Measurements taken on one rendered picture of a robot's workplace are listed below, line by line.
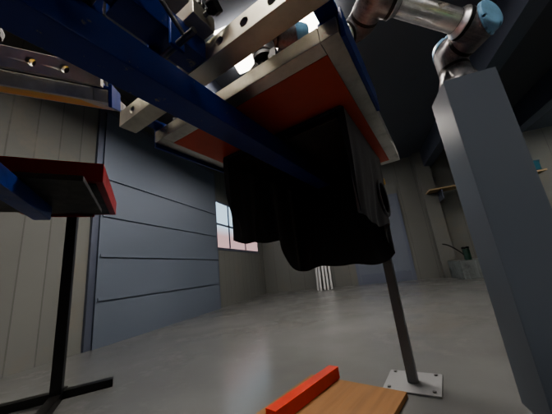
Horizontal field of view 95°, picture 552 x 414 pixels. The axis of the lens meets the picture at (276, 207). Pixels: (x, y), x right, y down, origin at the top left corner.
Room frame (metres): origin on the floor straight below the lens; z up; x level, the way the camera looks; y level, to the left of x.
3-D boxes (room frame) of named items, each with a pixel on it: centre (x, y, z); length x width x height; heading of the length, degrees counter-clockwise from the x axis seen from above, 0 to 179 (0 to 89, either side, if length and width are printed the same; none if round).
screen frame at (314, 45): (0.87, -0.11, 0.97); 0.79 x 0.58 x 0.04; 148
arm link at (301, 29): (0.71, -0.12, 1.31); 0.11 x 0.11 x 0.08; 9
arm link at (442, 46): (0.93, -0.84, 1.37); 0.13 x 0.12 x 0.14; 9
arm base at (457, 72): (0.94, -0.83, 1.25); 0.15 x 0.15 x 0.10
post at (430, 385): (1.28, -0.51, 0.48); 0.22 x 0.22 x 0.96; 58
